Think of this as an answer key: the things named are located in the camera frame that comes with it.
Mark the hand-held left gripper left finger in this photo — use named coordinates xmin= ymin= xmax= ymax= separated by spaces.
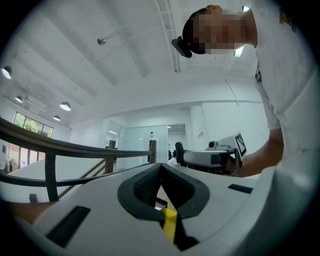
xmin=32 ymin=162 xmax=176 ymax=255

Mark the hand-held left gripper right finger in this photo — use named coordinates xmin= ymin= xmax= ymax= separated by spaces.
xmin=161 ymin=162 xmax=259 ymax=252

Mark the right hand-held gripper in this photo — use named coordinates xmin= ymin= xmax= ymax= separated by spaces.
xmin=180 ymin=131 xmax=249 ymax=177

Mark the person's right forearm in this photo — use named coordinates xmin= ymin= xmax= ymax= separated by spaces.
xmin=241 ymin=128 xmax=285 ymax=179

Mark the person's right hand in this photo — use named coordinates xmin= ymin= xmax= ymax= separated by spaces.
xmin=223 ymin=152 xmax=237 ymax=175

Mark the glass partition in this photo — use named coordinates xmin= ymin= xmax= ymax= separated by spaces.
xmin=104 ymin=119 xmax=169 ymax=166

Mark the window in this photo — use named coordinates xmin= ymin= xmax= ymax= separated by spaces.
xmin=12 ymin=111 xmax=55 ymax=139

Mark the rectangular ceiling light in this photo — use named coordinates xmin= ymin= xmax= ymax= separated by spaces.
xmin=233 ymin=44 xmax=245 ymax=58

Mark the person's white t-shirt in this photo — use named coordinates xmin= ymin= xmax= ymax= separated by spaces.
xmin=249 ymin=0 xmax=320 ymax=163

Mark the person's head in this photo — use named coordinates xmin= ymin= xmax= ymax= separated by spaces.
xmin=182 ymin=4 xmax=258 ymax=56

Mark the grey ceiling fixture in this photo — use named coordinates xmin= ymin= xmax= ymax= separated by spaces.
xmin=96 ymin=29 xmax=126 ymax=47

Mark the black head-mounted camera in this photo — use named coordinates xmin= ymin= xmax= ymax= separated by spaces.
xmin=171 ymin=35 xmax=193 ymax=59

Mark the white ceiling cable tray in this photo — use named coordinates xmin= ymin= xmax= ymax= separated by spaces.
xmin=154 ymin=0 xmax=182 ymax=74

